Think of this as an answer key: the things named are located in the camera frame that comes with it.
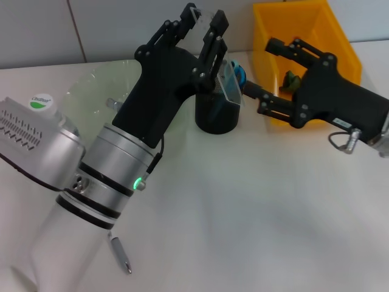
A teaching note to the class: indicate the black mesh pen holder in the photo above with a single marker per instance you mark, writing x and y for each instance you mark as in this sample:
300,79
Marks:
218,121

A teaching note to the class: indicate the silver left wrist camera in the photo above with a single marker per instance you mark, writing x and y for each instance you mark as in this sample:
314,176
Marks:
30,146

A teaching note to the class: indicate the clear green-label water bottle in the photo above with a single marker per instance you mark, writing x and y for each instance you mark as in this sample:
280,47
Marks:
41,102

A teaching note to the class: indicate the grey ballpoint pen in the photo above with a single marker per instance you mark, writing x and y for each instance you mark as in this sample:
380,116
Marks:
120,252

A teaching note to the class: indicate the yellow plastic bin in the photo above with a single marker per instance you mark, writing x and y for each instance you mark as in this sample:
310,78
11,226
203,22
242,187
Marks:
264,30

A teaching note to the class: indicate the green translucent glass fruit plate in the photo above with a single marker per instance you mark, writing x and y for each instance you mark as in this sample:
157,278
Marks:
91,91

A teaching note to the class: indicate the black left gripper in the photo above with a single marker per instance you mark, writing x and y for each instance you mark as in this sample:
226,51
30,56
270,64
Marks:
158,91

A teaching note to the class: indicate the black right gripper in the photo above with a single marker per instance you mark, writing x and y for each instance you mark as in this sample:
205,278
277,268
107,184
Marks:
334,97

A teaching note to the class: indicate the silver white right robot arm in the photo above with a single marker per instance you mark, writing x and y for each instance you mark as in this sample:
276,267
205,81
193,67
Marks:
384,143

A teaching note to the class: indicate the clear plastic ruler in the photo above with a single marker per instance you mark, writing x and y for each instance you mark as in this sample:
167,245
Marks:
232,91

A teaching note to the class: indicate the green plastic wrapper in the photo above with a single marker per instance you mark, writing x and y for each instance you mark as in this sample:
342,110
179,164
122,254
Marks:
288,82

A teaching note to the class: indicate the blue capped scissors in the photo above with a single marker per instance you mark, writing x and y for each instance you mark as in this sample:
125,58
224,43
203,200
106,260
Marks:
238,71

